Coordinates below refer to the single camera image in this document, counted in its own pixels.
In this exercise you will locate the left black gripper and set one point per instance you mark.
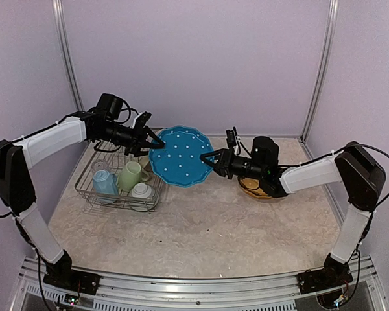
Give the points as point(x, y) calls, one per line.
point(139, 139)

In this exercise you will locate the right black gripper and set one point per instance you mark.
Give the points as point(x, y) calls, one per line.
point(223, 166)

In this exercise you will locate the cream speckled plate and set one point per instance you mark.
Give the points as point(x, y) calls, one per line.
point(144, 161)

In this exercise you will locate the blue dotted plate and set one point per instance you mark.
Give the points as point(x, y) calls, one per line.
point(178, 163)

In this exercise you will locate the yellow dotted plate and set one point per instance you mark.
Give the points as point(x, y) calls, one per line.
point(267, 197)
point(250, 185)

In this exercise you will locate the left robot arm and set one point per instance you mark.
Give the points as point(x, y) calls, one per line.
point(20, 156)

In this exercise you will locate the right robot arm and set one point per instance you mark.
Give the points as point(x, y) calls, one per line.
point(352, 165)

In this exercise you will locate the green ceramic mug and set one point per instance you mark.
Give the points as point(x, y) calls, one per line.
point(131, 174)

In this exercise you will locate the clear drinking glass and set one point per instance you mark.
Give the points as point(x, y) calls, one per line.
point(98, 165)

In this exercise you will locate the white patterned bowl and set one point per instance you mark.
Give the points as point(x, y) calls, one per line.
point(142, 197)

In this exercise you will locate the light blue mug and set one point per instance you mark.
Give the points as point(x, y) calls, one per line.
point(105, 186)

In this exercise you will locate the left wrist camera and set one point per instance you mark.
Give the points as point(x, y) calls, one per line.
point(141, 120)

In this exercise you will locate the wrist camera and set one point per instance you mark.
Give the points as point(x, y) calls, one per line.
point(141, 120)
point(233, 141)

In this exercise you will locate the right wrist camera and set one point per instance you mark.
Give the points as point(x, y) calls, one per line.
point(233, 141)

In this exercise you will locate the metal wire dish rack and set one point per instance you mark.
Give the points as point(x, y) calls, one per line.
point(114, 156)

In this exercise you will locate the right aluminium frame post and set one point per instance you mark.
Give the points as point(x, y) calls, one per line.
point(322, 69)

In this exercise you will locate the aluminium frame post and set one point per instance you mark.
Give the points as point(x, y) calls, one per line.
point(322, 69)
point(58, 13)

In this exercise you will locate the left aluminium frame post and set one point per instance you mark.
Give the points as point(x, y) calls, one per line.
point(58, 13)

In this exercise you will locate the aluminium front rail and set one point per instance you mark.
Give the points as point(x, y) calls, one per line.
point(118, 291)

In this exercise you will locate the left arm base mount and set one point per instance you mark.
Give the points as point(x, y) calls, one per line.
point(84, 283)

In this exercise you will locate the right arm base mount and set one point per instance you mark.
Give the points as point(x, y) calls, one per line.
point(317, 280)

